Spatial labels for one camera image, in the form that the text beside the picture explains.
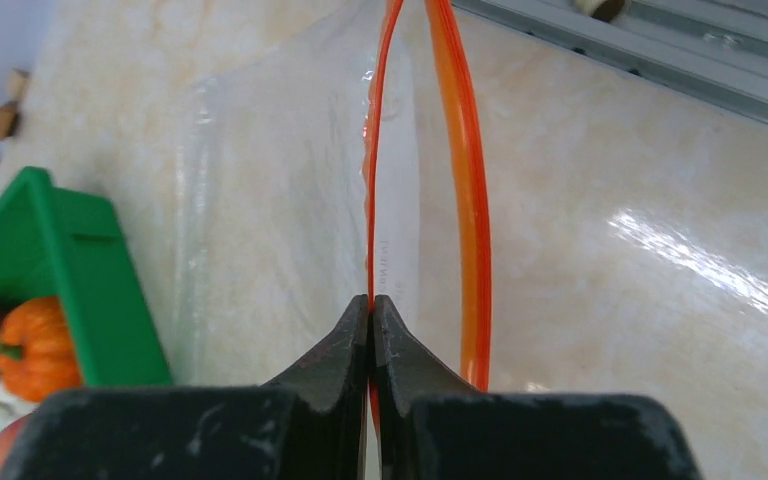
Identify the orange mini pumpkin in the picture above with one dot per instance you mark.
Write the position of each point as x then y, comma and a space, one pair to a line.
37, 355

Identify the green plastic tray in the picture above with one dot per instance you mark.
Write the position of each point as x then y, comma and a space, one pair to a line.
60, 242

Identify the clear zip bag orange zipper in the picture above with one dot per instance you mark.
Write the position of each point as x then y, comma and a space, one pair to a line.
300, 177

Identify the peach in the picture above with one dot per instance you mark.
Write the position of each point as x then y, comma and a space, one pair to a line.
8, 437

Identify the brown cork piece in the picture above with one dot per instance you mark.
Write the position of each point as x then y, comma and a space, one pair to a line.
9, 119

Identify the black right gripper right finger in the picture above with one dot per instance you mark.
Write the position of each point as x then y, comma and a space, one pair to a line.
434, 425

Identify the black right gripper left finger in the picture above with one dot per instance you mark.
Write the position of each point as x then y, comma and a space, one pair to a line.
308, 422

